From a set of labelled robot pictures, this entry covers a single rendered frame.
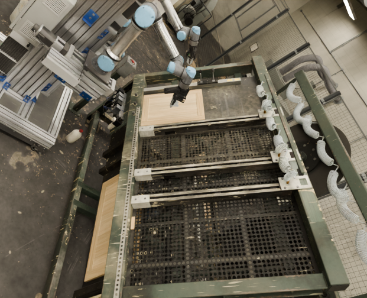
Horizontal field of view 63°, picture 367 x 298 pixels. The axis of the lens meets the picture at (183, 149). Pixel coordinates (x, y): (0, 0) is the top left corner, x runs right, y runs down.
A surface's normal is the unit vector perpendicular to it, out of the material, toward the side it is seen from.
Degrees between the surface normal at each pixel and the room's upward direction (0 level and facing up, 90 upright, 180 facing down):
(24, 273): 0
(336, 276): 57
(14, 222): 0
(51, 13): 90
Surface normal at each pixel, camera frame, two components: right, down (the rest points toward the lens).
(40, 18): 0.04, 0.74
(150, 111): -0.11, -0.67
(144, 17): -0.02, 0.54
